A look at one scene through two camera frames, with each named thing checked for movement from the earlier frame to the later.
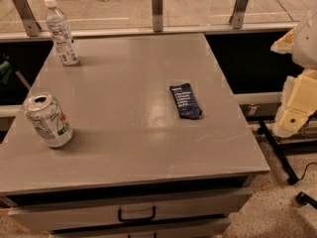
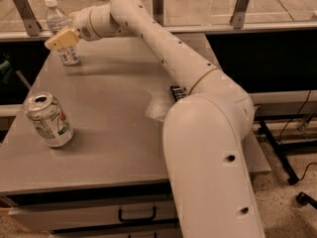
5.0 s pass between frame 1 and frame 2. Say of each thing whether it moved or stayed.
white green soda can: stayed
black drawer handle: stayed
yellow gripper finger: moved
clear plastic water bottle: stayed
